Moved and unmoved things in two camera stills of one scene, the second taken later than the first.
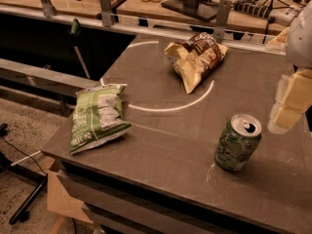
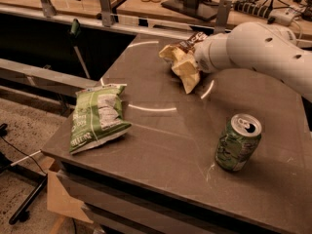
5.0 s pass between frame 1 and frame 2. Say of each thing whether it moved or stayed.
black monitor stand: stayed
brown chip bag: stayed
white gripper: moved
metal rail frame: stayed
